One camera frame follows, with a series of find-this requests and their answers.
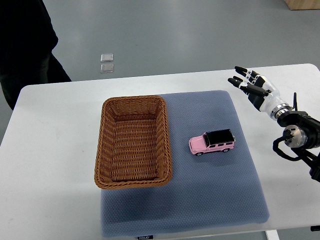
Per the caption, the pink toy car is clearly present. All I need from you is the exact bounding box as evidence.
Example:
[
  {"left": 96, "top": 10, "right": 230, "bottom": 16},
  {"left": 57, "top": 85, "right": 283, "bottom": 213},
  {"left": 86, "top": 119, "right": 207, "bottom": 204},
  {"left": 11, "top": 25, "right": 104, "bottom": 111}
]
[{"left": 188, "top": 129, "right": 236, "bottom": 156}]

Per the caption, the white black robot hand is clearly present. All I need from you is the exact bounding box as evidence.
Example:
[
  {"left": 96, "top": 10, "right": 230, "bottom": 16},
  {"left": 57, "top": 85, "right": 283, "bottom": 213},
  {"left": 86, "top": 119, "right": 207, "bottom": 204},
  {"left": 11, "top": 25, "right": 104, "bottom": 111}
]
[{"left": 228, "top": 66, "right": 292, "bottom": 120}]

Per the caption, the white table leg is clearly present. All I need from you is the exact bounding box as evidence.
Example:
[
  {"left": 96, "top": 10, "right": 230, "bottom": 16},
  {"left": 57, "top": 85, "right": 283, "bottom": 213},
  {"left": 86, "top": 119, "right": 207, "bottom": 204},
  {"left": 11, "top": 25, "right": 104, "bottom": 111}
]
[{"left": 265, "top": 230, "right": 280, "bottom": 240}]

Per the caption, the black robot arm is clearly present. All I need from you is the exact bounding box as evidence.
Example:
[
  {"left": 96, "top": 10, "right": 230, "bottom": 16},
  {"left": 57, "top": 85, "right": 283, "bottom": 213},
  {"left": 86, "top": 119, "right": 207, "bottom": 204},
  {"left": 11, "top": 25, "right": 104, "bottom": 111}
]
[{"left": 271, "top": 93, "right": 320, "bottom": 182}]

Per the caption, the blue-grey padded mat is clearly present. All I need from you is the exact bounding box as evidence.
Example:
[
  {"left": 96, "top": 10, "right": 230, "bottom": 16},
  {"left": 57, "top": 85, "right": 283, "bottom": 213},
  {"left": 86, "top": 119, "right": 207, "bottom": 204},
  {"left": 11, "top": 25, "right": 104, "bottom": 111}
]
[{"left": 101, "top": 90, "right": 269, "bottom": 238}]

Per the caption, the wooden box corner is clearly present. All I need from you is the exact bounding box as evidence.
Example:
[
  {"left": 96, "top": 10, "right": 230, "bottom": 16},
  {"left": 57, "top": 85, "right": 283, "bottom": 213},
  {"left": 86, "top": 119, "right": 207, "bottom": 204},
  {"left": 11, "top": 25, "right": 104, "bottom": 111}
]
[{"left": 284, "top": 0, "right": 320, "bottom": 11}]

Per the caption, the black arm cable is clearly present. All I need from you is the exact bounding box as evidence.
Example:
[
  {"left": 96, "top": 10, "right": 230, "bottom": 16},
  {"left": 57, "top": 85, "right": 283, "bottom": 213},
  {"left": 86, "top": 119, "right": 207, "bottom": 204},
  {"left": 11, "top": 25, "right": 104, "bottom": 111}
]
[{"left": 272, "top": 136, "right": 301, "bottom": 161}]

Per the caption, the person in dark clothes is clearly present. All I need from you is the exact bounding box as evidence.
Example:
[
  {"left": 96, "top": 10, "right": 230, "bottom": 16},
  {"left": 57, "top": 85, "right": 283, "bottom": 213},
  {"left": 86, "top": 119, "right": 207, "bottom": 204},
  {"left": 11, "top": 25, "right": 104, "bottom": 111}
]
[{"left": 0, "top": 0, "right": 71, "bottom": 109}]

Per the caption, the upper metal floor plate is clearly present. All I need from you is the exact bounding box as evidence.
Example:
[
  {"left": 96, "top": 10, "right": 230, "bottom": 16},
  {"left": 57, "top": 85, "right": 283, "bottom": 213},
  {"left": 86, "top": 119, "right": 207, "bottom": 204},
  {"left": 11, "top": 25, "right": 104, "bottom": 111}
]
[{"left": 100, "top": 53, "right": 114, "bottom": 63}]

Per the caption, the brown wicker basket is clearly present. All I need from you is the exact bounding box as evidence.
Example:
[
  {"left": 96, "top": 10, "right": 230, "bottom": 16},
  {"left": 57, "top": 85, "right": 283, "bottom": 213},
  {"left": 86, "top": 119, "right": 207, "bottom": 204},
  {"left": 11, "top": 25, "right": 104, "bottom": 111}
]
[{"left": 94, "top": 95, "right": 173, "bottom": 190}]

